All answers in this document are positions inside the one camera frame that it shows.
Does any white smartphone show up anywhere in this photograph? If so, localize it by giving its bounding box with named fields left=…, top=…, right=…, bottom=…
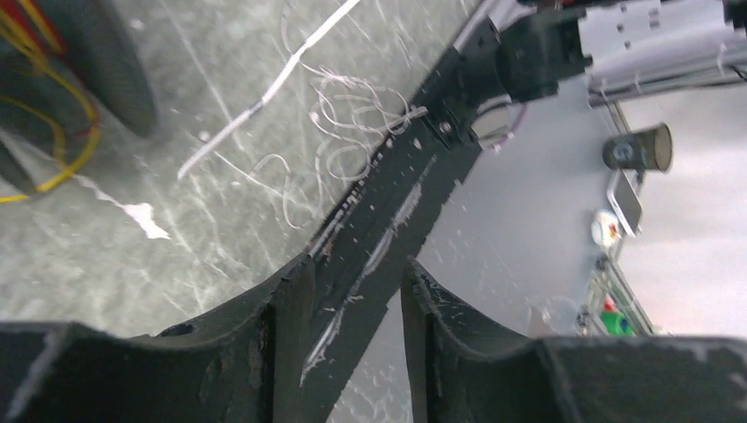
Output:
left=607, top=170, right=643, bottom=237

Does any red cable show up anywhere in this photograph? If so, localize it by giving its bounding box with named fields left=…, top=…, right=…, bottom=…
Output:
left=0, top=0, right=98, bottom=138

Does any grey perforated cable spool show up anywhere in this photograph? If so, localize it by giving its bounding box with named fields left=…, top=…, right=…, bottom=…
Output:
left=1, top=1, right=159, bottom=203

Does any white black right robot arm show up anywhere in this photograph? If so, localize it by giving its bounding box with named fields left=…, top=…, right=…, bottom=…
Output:
left=487, top=1, right=746, bottom=107

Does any black roll of tape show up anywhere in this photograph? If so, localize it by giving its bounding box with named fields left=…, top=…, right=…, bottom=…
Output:
left=602, top=122, right=673, bottom=173

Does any green red small object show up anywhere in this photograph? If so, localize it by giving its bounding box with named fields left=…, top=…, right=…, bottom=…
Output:
left=599, top=295, right=634, bottom=337

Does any white round small object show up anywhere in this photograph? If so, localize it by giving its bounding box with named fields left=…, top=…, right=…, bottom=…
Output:
left=590, top=210, right=622, bottom=249

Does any white cable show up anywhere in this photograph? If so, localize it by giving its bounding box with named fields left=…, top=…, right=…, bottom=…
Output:
left=175, top=0, right=430, bottom=231

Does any yellow cable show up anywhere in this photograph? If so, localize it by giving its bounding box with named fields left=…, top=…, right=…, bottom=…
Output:
left=0, top=0, right=101, bottom=205

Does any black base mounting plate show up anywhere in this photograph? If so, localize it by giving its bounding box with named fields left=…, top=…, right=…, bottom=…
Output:
left=300, top=14, right=594, bottom=423

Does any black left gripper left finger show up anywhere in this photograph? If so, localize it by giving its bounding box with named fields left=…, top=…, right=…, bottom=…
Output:
left=1, top=255, right=314, bottom=422

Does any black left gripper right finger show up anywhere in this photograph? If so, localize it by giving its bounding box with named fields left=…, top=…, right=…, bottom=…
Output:
left=401, top=259, right=746, bottom=422

